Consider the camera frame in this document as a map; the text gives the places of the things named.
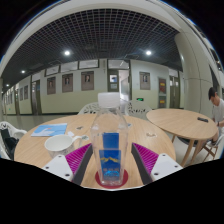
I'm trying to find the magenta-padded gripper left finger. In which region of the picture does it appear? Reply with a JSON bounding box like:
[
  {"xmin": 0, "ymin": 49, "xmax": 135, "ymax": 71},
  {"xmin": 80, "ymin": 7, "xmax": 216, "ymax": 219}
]
[{"xmin": 41, "ymin": 143, "xmax": 94, "ymax": 186}]

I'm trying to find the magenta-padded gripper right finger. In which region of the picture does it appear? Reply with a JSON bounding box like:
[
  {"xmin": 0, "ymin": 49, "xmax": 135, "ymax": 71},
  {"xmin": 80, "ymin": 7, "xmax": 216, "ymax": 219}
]
[{"xmin": 130, "ymin": 142, "xmax": 184, "ymax": 186}]

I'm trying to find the clear plastic water bottle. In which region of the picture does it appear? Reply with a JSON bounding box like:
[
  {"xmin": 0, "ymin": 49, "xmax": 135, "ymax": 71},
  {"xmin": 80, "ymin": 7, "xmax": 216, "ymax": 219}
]
[{"xmin": 90, "ymin": 92, "xmax": 130, "ymax": 187}]

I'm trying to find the white ceramic mug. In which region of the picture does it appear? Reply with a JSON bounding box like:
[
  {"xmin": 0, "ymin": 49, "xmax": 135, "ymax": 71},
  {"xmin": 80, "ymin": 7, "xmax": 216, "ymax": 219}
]
[{"xmin": 44, "ymin": 134, "xmax": 83, "ymax": 159}]

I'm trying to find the flat round red coaster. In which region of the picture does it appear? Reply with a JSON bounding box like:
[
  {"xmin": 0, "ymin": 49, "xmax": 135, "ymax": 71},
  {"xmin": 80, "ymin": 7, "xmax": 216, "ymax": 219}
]
[{"xmin": 94, "ymin": 168, "xmax": 130, "ymax": 190}]

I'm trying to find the light blue booklet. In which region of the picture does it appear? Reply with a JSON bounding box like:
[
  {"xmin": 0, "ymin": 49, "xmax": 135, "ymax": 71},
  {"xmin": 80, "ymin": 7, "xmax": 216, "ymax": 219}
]
[{"xmin": 30, "ymin": 123, "xmax": 68, "ymax": 138}]

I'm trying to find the round wooden side table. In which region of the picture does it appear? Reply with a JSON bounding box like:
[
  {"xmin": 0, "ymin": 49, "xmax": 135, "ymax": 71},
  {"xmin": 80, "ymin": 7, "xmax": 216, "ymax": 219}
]
[{"xmin": 145, "ymin": 108, "xmax": 219, "ymax": 168}]

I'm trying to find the white lattice plastic chair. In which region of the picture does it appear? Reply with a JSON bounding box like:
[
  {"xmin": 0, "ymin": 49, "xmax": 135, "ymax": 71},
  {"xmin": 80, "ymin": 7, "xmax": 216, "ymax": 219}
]
[
  {"xmin": 124, "ymin": 99, "xmax": 153, "ymax": 120},
  {"xmin": 0, "ymin": 120, "xmax": 28, "ymax": 161},
  {"xmin": 77, "ymin": 101, "xmax": 100, "ymax": 116}
]

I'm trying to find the wooden folding chair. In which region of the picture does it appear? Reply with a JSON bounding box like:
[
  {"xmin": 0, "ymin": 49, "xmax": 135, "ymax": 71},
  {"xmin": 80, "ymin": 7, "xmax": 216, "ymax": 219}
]
[{"xmin": 201, "ymin": 133, "xmax": 224, "ymax": 163}]

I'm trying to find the black bag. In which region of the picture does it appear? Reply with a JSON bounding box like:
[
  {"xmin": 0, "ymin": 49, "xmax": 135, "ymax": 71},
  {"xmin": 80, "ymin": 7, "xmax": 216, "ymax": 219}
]
[{"xmin": 0, "ymin": 128, "xmax": 20, "ymax": 160}]

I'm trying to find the person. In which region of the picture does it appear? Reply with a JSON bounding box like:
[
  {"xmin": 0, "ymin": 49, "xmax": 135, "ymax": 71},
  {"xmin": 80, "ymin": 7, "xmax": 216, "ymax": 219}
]
[{"xmin": 207, "ymin": 86, "xmax": 224, "ymax": 148}]

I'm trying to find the framed wall pictures group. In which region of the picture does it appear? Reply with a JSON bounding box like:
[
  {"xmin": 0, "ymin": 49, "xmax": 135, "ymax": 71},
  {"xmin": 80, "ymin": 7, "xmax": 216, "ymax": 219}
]
[{"xmin": 3, "ymin": 70, "xmax": 168, "ymax": 108}]

